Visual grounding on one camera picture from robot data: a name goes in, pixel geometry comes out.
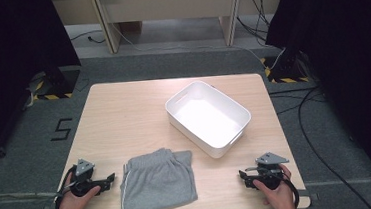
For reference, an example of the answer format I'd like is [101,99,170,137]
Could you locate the black floor cable with plug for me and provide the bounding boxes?
[67,29,106,47]

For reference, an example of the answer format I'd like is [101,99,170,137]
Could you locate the black hanging cable bundle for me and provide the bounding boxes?
[234,0,281,49]

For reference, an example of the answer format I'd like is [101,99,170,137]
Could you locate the long black floor cable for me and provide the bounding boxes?
[268,82,371,209]

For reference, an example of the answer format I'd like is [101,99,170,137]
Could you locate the black stand base striped tape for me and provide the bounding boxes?
[29,65,84,103]
[259,48,310,86]

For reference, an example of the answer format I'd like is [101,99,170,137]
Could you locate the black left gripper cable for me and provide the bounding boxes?
[51,164,82,209]

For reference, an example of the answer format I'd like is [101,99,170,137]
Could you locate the grey shorts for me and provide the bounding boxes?
[116,145,200,209]

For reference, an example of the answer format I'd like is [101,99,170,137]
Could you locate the person's left hand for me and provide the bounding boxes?
[52,178,103,209]

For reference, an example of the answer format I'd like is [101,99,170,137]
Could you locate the white floor cable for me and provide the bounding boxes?
[109,9,287,83]

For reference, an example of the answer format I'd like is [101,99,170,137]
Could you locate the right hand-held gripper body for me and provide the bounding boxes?
[253,150,292,192]

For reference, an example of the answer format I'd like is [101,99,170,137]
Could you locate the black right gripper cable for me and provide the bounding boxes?
[278,163,302,209]

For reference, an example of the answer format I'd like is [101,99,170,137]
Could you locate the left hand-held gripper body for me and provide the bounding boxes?
[65,157,100,199]

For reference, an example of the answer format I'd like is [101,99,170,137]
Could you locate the person's right hand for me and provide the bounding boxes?
[251,162,298,209]

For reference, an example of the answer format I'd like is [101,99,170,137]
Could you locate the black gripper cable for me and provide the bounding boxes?
[51,164,82,209]
[278,163,302,209]

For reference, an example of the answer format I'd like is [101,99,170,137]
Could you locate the black curtain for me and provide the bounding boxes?
[261,0,371,209]
[0,0,90,170]

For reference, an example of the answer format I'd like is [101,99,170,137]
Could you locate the white plastic storage bin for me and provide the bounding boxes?
[163,75,256,163]

